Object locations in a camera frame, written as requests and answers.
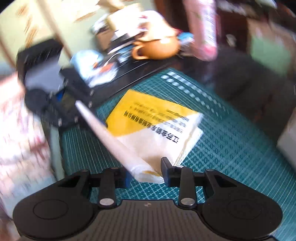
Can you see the clear box with orange label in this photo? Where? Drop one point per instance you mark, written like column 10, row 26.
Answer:
column 105, row 74

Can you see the green board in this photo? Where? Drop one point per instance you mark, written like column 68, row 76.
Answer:
column 270, row 53

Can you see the pink plastic bottle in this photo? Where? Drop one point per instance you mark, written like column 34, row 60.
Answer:
column 204, row 30

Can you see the stack of books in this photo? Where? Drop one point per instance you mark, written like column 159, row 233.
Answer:
column 115, row 39

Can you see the yellow white shopping bag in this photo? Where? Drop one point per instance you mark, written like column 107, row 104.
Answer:
column 150, row 125

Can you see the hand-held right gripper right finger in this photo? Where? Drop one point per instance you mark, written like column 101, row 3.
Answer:
column 165, row 171

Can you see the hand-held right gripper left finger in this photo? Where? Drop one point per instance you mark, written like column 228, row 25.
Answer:
column 126, row 179

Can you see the yellow tissue box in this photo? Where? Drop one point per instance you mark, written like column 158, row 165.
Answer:
column 138, row 22

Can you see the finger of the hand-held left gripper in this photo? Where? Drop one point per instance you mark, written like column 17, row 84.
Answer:
column 62, row 109
column 78, row 83

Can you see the printed blanket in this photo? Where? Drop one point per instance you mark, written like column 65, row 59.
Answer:
column 20, row 143

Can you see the green cutting mat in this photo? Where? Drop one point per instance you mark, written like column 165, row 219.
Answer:
column 219, row 143

